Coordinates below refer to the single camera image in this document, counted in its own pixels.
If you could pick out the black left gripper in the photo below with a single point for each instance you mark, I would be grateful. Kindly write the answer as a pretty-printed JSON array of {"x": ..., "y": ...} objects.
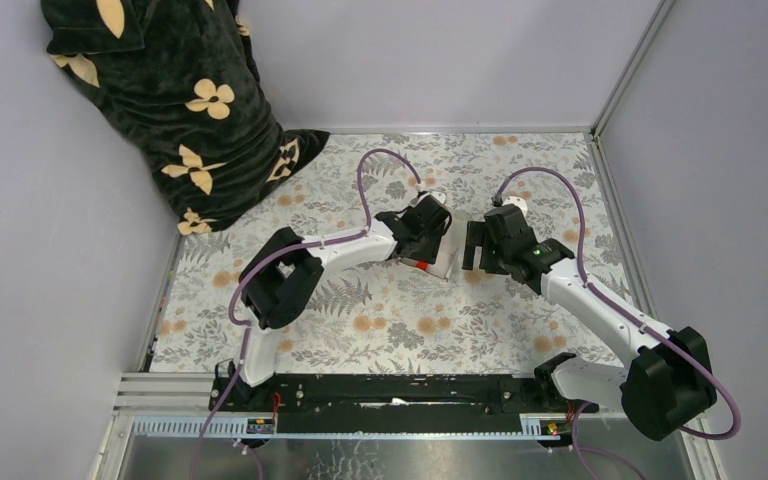
[{"x": 428, "y": 252}]

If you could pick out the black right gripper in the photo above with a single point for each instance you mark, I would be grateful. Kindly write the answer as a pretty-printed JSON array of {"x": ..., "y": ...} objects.
[{"x": 478, "y": 235}]

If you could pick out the white cardboard paper box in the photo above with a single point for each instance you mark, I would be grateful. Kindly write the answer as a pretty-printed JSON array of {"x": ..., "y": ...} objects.
[{"x": 449, "y": 253}]

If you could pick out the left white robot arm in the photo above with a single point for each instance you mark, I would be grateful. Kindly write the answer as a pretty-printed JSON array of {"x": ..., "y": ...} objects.
[{"x": 277, "y": 285}]

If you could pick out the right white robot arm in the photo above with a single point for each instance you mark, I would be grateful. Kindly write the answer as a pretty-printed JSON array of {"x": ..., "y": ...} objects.
[{"x": 663, "y": 378}]

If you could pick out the floral patterned table cloth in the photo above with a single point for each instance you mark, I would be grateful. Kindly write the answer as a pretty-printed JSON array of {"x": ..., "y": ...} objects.
[{"x": 391, "y": 318}]

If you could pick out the black floral plush blanket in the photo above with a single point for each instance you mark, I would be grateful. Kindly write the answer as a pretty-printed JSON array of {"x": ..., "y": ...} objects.
[{"x": 178, "y": 80}]

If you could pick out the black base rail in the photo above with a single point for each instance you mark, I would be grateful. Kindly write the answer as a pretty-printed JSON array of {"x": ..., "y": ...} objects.
[{"x": 314, "y": 392}]

